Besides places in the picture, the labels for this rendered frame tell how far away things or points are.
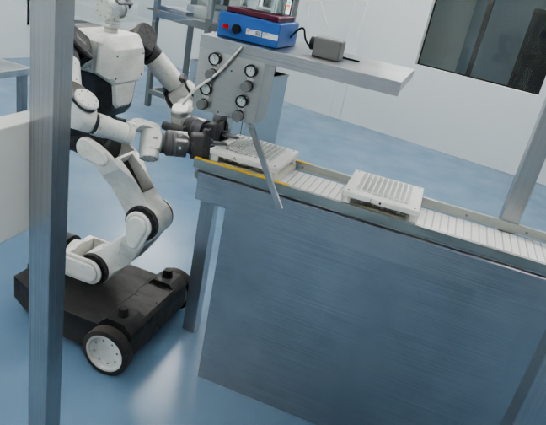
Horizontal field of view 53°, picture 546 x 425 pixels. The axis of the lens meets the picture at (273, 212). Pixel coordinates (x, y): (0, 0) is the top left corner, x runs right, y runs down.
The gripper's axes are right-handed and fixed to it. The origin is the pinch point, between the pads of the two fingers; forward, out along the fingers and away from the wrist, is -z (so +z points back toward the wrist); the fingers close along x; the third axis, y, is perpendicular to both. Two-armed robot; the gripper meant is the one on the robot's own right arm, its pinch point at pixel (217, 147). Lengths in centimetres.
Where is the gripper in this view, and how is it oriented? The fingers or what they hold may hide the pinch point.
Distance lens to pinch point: 191.1
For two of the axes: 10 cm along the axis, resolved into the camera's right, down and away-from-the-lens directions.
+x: -1.6, 9.1, 3.9
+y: 2.2, 4.2, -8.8
